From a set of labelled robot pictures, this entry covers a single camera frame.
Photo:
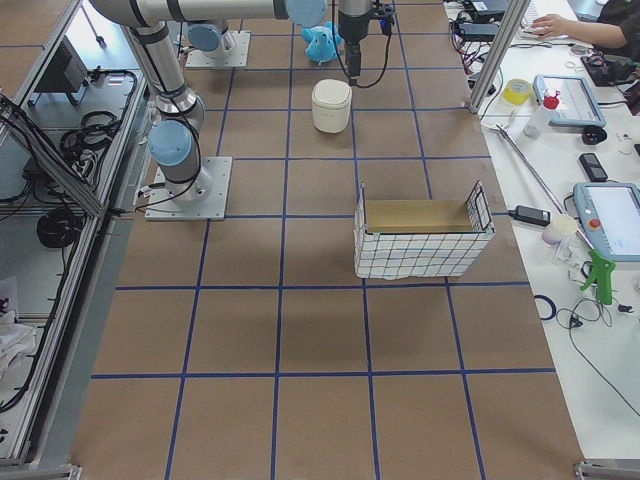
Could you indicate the paper cup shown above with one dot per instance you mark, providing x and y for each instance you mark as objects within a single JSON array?
[{"x": 560, "y": 227}]

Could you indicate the red-capped plastic bottle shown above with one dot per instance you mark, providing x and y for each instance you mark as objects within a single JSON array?
[{"x": 538, "y": 122}]

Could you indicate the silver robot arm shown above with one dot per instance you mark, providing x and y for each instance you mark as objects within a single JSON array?
[
  {"x": 145, "y": 24},
  {"x": 214, "y": 39}
]

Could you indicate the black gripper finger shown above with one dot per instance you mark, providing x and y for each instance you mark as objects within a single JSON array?
[{"x": 353, "y": 67}]

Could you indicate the aluminium frame post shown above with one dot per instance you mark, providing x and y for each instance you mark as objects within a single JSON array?
[{"x": 508, "y": 27}]

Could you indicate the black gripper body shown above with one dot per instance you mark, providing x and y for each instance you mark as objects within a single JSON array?
[{"x": 353, "y": 29}]

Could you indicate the person's hand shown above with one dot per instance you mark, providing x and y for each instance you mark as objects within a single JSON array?
[{"x": 551, "y": 25}]

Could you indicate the white trash can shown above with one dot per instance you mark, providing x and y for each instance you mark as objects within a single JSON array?
[{"x": 331, "y": 102}]

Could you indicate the grey control box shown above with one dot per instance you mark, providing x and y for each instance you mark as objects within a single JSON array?
[{"x": 66, "y": 73}]

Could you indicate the teach pendant near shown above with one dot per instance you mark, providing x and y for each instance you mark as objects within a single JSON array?
[{"x": 609, "y": 215}]

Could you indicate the teach pendant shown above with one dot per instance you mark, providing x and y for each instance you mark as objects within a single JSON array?
[
  {"x": 609, "y": 215},
  {"x": 578, "y": 106}
]

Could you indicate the grid-patterned cardboard box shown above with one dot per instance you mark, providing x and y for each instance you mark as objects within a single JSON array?
[{"x": 397, "y": 239}]

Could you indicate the green spray gun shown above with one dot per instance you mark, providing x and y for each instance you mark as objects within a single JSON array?
[{"x": 601, "y": 275}]

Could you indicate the teach pendant far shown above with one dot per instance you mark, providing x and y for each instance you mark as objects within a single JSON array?
[{"x": 578, "y": 106}]

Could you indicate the blue plush toy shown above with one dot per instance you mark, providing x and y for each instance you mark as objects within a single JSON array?
[{"x": 321, "y": 42}]

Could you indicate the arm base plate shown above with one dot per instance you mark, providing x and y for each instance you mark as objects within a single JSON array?
[
  {"x": 237, "y": 59},
  {"x": 205, "y": 199}
]

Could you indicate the black phone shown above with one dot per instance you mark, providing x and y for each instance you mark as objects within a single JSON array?
[{"x": 593, "y": 168}]

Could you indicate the yellow tape roll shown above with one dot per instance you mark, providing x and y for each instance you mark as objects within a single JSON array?
[{"x": 517, "y": 91}]

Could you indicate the black power adapter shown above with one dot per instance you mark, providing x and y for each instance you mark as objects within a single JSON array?
[{"x": 530, "y": 215}]

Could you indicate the long metal rod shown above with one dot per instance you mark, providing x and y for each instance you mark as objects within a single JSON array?
[{"x": 548, "y": 192}]

